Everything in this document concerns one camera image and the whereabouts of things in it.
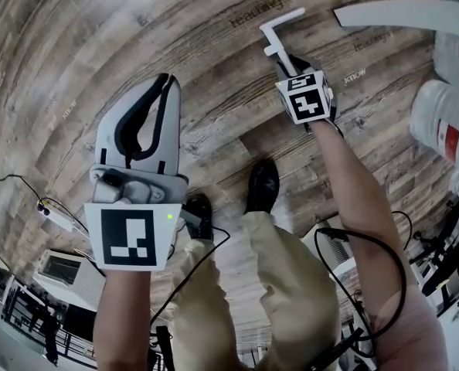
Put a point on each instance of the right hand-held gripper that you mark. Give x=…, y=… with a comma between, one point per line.
x=307, y=101

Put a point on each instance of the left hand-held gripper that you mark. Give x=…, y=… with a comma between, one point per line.
x=127, y=234

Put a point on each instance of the person's right forearm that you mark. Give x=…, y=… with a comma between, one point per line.
x=353, y=207

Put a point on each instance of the person's left forearm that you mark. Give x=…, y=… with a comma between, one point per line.
x=123, y=315

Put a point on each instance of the person's left black shoe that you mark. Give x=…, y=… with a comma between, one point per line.
x=201, y=215

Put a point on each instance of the person's black shoe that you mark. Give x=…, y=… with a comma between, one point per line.
x=263, y=186
x=201, y=215

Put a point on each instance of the white power strip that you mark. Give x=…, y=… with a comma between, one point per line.
x=55, y=215

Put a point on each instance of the white curved band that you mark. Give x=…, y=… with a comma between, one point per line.
x=399, y=12

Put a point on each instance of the person's right black shoe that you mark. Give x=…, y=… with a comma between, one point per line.
x=263, y=186

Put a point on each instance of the white vented box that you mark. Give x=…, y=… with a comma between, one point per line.
x=330, y=246

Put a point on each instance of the person's beige trousers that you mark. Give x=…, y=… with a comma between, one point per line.
x=287, y=284

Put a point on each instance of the black tripod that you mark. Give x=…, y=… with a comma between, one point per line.
x=164, y=346

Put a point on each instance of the black metal railing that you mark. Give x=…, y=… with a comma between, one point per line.
x=40, y=323

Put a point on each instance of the person's pink sleeve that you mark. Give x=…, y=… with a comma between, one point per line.
x=407, y=331

